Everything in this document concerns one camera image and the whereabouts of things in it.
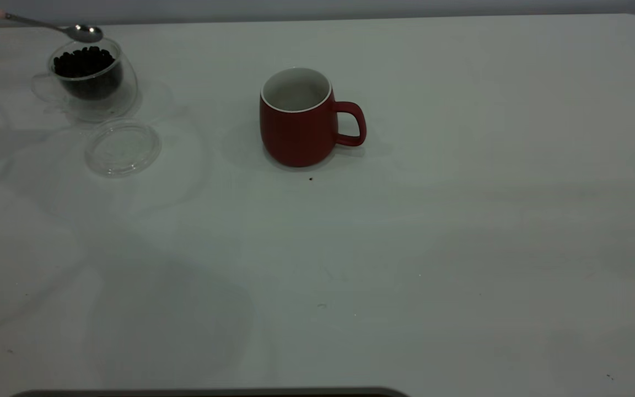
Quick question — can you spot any pink handled metal spoon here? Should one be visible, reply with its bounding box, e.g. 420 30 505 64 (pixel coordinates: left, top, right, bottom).
0 7 104 44

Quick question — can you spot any red ceramic mug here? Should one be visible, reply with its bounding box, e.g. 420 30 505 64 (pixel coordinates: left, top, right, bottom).
259 67 367 168

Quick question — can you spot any dark coffee beans pile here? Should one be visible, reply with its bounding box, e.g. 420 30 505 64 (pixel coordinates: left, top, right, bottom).
53 46 124 100

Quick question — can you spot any clear round glass lid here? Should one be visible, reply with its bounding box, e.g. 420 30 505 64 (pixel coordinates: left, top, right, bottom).
84 120 162 178

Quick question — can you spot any clear double wall glass cup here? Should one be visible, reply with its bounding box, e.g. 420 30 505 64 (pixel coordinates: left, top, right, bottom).
31 37 141 123

